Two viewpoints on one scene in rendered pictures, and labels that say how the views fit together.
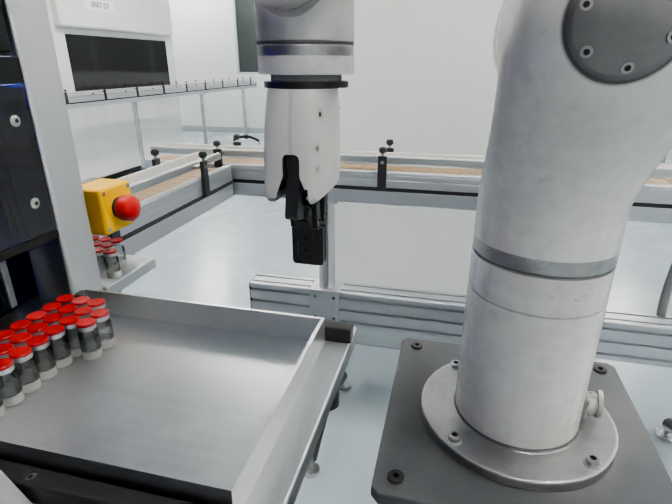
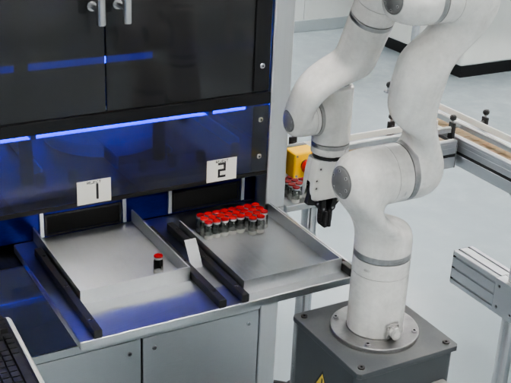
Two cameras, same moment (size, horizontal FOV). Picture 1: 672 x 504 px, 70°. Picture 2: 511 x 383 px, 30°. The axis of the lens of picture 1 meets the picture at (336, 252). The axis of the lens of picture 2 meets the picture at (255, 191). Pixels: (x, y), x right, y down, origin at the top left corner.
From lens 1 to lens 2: 178 cm
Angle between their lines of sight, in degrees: 42
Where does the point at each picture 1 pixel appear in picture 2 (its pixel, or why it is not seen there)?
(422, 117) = not seen: outside the picture
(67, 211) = (274, 162)
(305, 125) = (313, 172)
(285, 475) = (269, 294)
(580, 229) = (363, 242)
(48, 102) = (279, 110)
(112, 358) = (257, 238)
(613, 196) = (370, 234)
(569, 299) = (363, 269)
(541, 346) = (356, 285)
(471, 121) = not seen: outside the picture
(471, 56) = not seen: outside the picture
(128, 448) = (236, 265)
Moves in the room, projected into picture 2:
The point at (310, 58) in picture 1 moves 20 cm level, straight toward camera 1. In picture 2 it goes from (318, 150) to (254, 173)
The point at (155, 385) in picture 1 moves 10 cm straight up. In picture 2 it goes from (261, 253) to (263, 216)
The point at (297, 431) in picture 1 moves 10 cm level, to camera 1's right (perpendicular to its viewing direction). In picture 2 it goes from (287, 288) to (319, 305)
